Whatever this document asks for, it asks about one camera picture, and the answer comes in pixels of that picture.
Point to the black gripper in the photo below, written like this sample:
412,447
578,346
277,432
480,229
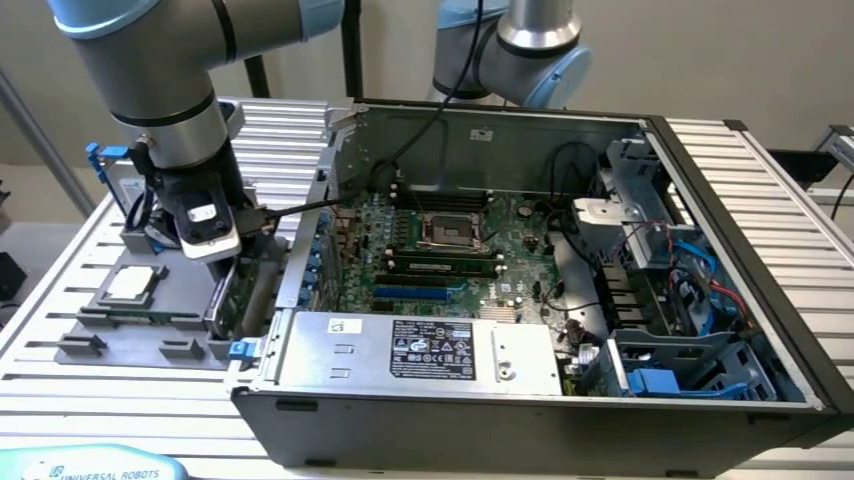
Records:
230,195

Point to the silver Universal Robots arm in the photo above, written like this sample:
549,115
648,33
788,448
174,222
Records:
161,100

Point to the green graphics card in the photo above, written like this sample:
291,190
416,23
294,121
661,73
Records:
243,295

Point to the silver CPU chip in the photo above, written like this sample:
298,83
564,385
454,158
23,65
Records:
137,281

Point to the thin black pole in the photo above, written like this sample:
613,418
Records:
257,75

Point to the blue plastic latch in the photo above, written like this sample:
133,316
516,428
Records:
242,350

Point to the white barcode sticker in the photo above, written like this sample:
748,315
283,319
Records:
346,326

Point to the black RAM slot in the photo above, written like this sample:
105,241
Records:
441,206
441,199
441,192

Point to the black short expansion slot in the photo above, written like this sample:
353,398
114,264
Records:
385,306

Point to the black long expansion slot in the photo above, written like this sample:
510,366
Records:
414,280

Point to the grey parts rack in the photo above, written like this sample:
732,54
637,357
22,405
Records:
134,345

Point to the blue expansion slot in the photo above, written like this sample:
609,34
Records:
410,294

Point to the thick black pole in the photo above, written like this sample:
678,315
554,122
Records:
351,50

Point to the CPU socket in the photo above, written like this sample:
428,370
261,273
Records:
454,232

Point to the silver power supply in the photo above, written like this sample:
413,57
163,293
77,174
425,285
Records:
321,360

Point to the small black box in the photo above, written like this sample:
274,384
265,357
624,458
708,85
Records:
10,275

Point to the black power supply label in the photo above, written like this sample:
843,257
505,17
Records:
434,350

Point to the round coin battery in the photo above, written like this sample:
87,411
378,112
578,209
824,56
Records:
526,209

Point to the green motherboard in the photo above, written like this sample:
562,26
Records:
521,260

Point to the silver chipset heatsink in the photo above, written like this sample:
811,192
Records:
501,313

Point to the blue Universal Robots joint cap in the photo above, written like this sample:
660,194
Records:
87,462

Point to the black open PC case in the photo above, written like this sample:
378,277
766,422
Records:
468,430

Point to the grey metal drive cage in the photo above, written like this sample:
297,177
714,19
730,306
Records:
641,235

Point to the blue disk caddy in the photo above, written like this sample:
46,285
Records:
654,382

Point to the grey disk bay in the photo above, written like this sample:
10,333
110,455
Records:
694,350

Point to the aluminium profile bar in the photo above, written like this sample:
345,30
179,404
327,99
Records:
835,145

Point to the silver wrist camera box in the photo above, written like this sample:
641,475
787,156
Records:
210,245

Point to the grey aluminium post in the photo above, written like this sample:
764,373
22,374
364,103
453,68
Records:
41,140

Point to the small case wall sticker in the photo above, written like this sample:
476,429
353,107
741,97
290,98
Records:
482,134

